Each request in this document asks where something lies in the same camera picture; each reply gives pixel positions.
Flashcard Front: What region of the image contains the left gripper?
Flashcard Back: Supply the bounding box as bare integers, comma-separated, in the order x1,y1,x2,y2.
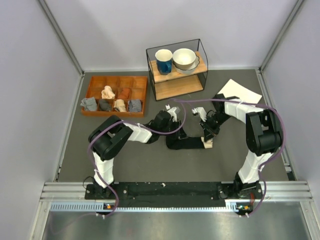
158,118,188,139

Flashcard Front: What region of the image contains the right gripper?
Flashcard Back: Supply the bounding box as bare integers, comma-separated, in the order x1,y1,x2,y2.
199,112,232,142

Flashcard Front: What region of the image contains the black underwear cream waistband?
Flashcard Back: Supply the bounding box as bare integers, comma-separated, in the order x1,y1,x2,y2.
165,135,213,150

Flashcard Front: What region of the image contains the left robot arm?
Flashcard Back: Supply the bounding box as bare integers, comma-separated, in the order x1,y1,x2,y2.
85,108,187,200

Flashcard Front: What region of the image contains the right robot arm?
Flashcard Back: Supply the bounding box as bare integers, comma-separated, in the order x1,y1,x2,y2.
192,93,284,199

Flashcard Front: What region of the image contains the blue striped rolled cloth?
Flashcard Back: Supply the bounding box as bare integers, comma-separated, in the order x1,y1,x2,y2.
128,99,142,113

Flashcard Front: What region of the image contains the white square plate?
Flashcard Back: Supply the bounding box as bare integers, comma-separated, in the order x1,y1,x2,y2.
218,79,262,104

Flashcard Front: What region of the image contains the cream rolled cloth lower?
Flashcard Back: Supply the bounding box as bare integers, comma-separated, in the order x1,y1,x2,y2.
114,99,127,112

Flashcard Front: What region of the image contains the cream rolled cloth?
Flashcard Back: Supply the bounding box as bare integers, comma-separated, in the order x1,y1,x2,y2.
114,99,127,112
101,85,116,100

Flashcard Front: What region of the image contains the orange rolled cloth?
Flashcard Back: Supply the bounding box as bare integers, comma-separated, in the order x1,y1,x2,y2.
117,87,131,100

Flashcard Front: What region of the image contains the wooden compartment organizer tray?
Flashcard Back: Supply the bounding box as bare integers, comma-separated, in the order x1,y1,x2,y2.
81,75,148,118

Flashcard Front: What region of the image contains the white scalloped dish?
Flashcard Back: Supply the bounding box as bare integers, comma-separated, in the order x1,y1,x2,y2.
174,56,200,75

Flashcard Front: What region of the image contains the dark grey rolled cloth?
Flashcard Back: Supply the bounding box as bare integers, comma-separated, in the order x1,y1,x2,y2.
98,99,112,112

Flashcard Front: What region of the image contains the cream rolled cloth upper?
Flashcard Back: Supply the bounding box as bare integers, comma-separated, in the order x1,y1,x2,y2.
101,85,116,100

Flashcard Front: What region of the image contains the blue ceramic mug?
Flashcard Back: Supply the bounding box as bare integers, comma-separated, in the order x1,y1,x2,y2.
155,49,173,75

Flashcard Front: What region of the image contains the cream ceramic bowl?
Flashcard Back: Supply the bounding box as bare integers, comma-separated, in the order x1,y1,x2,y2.
173,48,197,70

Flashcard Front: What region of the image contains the grey striped rolled cloth left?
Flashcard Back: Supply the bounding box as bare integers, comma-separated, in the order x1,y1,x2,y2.
80,97,98,112

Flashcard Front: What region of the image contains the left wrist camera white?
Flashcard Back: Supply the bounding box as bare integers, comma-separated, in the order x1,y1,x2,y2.
165,104,180,122

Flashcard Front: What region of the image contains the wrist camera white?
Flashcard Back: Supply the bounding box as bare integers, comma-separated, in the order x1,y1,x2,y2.
165,104,180,122
191,107,207,122

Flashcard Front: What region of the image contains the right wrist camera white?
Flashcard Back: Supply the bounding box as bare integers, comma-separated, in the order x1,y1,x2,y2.
191,107,207,122

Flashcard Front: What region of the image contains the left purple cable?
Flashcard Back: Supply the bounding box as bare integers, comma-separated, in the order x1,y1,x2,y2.
86,98,187,221

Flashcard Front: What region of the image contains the purple cable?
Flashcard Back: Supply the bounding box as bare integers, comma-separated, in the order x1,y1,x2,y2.
86,98,187,221
173,97,287,218

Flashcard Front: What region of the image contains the black wire wooden shelf rack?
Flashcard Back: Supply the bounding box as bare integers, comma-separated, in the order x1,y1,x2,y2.
145,38,209,101

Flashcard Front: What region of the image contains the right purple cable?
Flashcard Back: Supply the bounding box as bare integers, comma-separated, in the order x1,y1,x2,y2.
173,97,287,218

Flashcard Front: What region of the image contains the grey slotted cable duct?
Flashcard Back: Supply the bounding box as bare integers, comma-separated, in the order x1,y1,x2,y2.
49,201,253,213

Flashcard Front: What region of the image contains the aluminium frame rail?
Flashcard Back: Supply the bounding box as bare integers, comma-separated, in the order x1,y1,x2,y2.
40,181,313,202

